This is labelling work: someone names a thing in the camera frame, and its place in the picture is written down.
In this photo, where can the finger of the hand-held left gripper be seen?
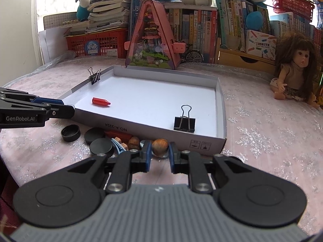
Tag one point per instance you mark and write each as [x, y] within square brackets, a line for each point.
[63, 111]
[48, 100]

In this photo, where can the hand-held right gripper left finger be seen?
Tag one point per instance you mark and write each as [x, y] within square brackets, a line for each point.
[147, 158]

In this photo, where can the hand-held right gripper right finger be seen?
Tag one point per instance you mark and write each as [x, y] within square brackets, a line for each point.
[172, 156]

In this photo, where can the brown hazelnut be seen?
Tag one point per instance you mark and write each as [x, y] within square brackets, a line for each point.
[159, 147]

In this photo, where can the black hollow round cap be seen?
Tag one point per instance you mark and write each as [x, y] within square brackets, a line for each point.
[70, 134]

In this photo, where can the black round disc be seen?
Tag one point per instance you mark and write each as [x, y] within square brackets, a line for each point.
[101, 146]
[93, 134]

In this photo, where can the white cardboard box lid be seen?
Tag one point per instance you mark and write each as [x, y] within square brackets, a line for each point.
[151, 100]

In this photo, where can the large black binder clip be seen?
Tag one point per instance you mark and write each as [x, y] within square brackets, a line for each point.
[184, 124]

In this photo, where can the orange plastic piece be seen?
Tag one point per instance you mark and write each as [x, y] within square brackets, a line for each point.
[121, 134]

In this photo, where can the red crayon-shaped cap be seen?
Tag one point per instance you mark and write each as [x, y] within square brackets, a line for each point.
[99, 101]

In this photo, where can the clear plastic wrap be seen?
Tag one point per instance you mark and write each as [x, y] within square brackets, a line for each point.
[58, 59]

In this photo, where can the small black binder clip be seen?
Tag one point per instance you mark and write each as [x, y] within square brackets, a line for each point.
[95, 79]

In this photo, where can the white paper sheet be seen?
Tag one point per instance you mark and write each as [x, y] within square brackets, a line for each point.
[50, 45]

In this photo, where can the red basket with round label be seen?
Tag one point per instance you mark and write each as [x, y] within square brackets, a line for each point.
[111, 42]

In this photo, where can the blue and white plush toy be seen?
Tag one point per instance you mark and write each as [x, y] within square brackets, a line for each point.
[82, 10]

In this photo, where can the miniature black bicycle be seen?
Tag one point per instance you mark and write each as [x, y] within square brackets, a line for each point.
[193, 56]

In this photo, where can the pink triangular toy house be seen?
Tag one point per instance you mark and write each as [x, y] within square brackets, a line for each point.
[151, 55]

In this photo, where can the stack of worn books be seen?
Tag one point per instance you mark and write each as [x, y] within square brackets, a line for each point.
[108, 12]

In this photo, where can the wooden drawer organizer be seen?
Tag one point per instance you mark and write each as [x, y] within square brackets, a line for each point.
[234, 58]

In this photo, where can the row of thin magazines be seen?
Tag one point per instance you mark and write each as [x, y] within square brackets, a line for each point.
[136, 17]

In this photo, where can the translucent plastic container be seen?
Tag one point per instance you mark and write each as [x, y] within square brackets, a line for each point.
[234, 41]

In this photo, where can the row of shelf books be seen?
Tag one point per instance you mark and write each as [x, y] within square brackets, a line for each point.
[191, 25]

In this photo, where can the white printed carton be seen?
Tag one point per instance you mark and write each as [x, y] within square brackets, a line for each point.
[260, 45]

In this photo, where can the doll with brown hair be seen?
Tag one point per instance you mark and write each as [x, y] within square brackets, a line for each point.
[295, 75]

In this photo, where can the row of blue spine books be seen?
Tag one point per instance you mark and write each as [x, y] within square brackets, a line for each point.
[234, 17]

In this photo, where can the row of pale blue books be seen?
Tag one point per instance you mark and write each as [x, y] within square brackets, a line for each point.
[285, 25]

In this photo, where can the small red plastic basket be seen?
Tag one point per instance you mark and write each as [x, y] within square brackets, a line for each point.
[290, 2]

